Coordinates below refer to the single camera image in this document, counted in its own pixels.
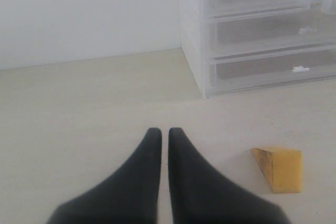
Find yellow cheese wedge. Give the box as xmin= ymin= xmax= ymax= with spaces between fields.
xmin=251 ymin=146 xmax=302 ymax=194

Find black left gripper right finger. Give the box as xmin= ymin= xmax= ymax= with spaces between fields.
xmin=168 ymin=127 xmax=290 ymax=223

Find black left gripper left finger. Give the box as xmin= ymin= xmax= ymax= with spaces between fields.
xmin=48 ymin=128 xmax=162 ymax=223

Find clear middle wide drawer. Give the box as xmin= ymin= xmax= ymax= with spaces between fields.
xmin=203 ymin=9 xmax=335 ymax=58

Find white plastic drawer cabinet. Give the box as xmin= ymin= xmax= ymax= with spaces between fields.
xmin=179 ymin=0 xmax=335 ymax=97

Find clear bottom wide drawer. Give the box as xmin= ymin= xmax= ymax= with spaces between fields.
xmin=209 ymin=50 xmax=335 ymax=91

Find clear wide drawer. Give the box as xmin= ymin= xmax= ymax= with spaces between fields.
xmin=209 ymin=50 xmax=335 ymax=91
xmin=203 ymin=9 xmax=335 ymax=58

